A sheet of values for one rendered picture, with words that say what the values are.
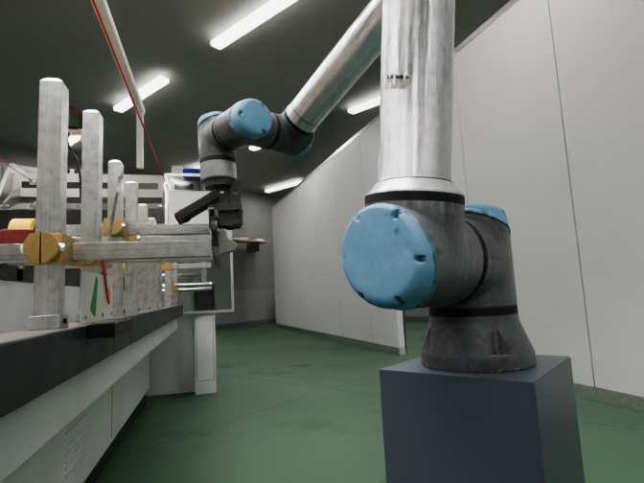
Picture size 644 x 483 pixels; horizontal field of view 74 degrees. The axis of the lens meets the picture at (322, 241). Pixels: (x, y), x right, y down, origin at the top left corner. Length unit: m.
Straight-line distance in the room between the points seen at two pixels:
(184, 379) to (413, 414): 3.12
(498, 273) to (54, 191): 0.75
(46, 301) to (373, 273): 0.52
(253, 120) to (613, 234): 2.43
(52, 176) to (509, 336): 0.79
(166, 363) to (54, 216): 3.00
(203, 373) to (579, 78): 3.34
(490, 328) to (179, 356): 3.20
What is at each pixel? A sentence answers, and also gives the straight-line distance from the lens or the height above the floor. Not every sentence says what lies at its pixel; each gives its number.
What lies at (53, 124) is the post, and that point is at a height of 1.04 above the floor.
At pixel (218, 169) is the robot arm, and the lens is 1.09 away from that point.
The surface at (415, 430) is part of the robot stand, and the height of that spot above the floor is 0.51.
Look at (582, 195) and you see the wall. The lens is 3.17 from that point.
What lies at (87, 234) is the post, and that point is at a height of 0.89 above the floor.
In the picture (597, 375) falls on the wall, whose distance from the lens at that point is 3.21.
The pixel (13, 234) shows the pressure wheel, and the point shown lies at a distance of 1.14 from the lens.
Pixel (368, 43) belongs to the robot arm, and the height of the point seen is 1.25.
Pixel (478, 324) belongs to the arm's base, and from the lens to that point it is 0.75.
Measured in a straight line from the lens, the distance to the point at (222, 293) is 3.57.
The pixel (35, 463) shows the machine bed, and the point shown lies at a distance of 1.49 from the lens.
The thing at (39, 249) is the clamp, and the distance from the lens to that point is 0.81.
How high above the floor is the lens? 0.74
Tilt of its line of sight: 7 degrees up
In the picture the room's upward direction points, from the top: 3 degrees counter-clockwise
